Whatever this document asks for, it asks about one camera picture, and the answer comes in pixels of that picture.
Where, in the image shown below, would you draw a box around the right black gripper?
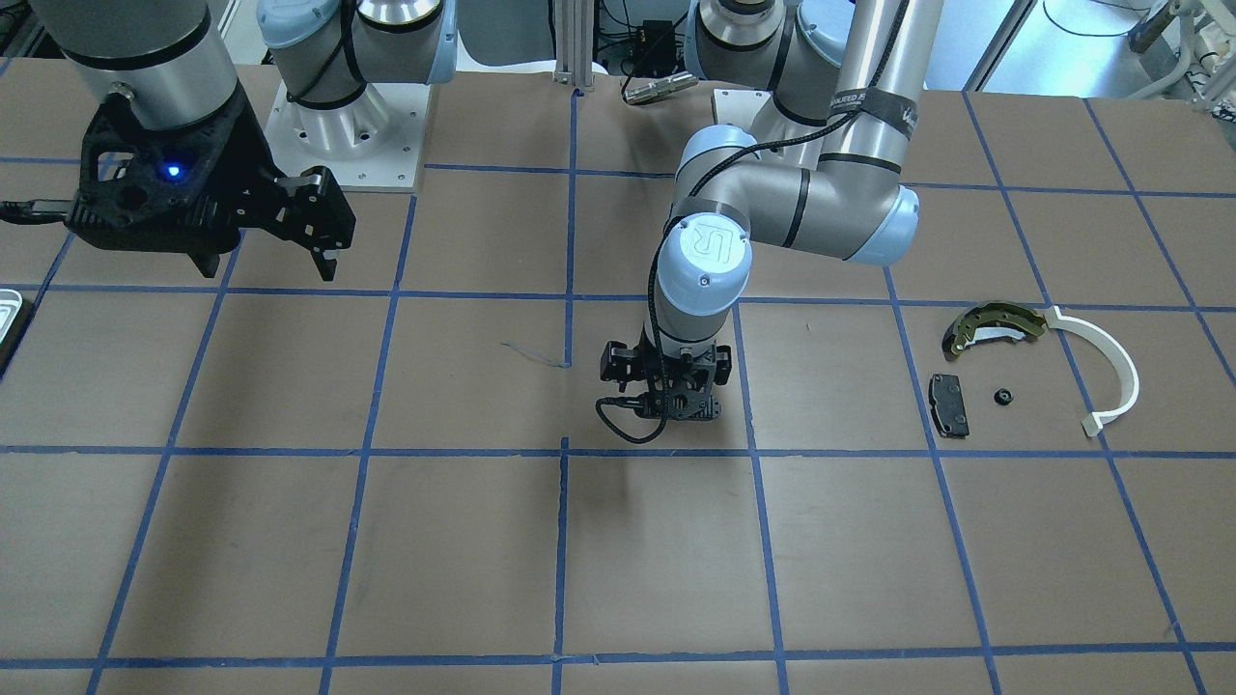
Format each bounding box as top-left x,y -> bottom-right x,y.
0,87 -> 290,279

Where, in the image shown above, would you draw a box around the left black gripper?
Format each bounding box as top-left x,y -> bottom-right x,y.
632,340 -> 733,422

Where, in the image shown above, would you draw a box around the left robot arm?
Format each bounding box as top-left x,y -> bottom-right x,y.
601,1 -> 943,424

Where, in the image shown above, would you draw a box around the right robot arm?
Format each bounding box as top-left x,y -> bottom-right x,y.
2,1 -> 459,282

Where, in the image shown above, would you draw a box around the black brake pad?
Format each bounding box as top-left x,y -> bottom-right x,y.
928,373 -> 970,438

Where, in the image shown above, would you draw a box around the olive brake shoe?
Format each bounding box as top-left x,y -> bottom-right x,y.
941,302 -> 1048,361

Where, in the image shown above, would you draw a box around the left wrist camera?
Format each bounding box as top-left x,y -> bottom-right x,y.
599,343 -> 646,393

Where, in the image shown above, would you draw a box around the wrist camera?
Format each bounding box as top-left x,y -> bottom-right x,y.
267,164 -> 356,282
599,343 -> 646,393

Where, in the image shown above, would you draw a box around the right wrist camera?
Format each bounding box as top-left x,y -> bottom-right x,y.
267,164 -> 356,282

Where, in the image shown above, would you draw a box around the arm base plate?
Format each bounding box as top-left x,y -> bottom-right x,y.
265,83 -> 433,193
712,88 -> 773,130

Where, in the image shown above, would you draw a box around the aluminium frame post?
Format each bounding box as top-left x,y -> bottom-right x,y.
550,0 -> 596,93

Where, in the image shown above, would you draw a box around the white curved plastic bracket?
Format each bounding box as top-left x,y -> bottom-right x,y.
1044,305 -> 1140,438

